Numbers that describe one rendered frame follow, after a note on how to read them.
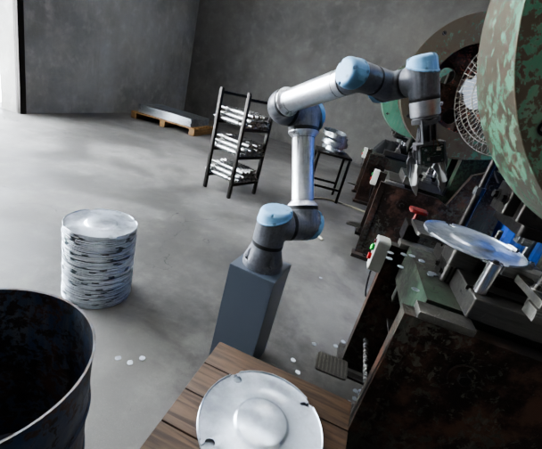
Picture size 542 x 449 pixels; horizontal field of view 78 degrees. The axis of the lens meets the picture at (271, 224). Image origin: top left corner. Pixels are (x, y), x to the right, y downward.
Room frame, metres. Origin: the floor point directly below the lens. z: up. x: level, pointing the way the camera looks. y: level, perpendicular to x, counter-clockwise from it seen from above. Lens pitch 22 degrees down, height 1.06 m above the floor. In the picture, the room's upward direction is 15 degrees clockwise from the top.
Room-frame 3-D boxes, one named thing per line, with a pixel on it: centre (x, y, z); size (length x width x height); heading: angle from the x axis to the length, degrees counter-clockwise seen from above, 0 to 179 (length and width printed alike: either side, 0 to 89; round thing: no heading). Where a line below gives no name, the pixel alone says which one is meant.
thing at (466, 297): (0.96, -0.73, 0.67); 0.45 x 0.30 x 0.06; 170
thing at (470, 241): (0.99, -0.60, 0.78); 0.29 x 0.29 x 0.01
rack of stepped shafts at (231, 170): (3.30, 0.51, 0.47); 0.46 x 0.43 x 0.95; 60
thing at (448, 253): (0.99, -0.56, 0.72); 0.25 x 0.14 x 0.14; 80
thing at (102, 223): (1.29, 0.71, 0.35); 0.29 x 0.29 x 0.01
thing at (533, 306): (0.80, -0.70, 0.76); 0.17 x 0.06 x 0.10; 170
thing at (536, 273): (0.96, -0.72, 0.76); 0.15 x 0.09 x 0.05; 170
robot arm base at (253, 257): (1.12, -0.01, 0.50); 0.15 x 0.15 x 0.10
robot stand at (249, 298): (1.12, -0.01, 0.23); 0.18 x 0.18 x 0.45; 73
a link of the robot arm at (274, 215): (1.13, -0.01, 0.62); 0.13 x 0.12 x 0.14; 127
